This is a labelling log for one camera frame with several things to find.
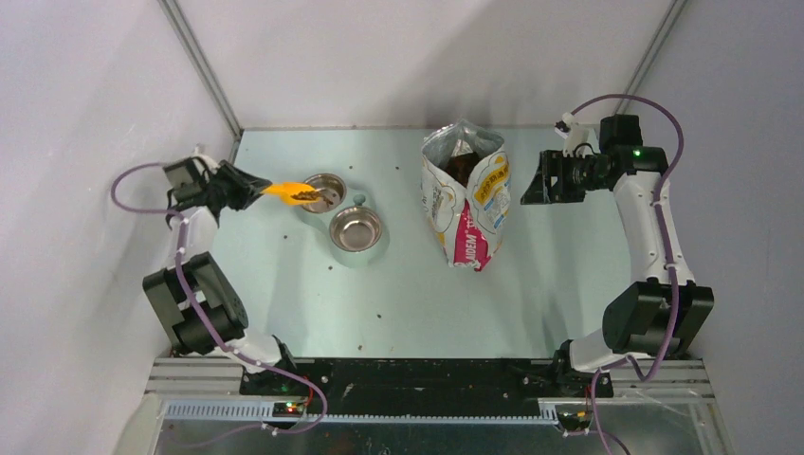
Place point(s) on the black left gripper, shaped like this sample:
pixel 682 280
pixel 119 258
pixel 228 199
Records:
pixel 248 187

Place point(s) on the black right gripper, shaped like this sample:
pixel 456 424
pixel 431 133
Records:
pixel 541 191

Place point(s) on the orange plastic scoop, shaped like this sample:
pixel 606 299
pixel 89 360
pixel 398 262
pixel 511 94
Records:
pixel 285 190

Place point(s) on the white yellow pet food bag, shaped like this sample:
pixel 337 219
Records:
pixel 466 191

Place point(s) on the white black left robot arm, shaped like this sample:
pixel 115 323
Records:
pixel 193 299

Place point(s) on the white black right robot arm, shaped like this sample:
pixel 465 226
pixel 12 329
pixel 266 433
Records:
pixel 664 308

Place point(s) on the brown kibble in scoop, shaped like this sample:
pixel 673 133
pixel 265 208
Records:
pixel 307 197

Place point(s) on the small steel bowl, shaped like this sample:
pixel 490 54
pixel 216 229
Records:
pixel 332 191

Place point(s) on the steel bowl in green stand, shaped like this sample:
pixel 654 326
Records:
pixel 353 231

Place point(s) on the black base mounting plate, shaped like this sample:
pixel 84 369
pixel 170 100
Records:
pixel 429 387

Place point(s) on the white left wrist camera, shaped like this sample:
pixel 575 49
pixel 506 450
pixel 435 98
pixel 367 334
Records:
pixel 188 178

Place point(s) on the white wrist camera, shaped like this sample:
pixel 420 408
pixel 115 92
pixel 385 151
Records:
pixel 188 178
pixel 575 136

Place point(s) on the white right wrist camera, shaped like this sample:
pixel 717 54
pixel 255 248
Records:
pixel 575 136

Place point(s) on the aluminium frame post left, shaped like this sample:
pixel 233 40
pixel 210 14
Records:
pixel 201 64

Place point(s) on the aluminium frame post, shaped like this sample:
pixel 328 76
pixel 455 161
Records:
pixel 201 64
pixel 661 34

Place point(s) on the grey slotted cable duct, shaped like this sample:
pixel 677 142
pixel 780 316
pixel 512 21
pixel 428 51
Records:
pixel 263 412

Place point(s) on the aluminium frame post right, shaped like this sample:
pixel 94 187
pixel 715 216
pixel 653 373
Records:
pixel 661 34

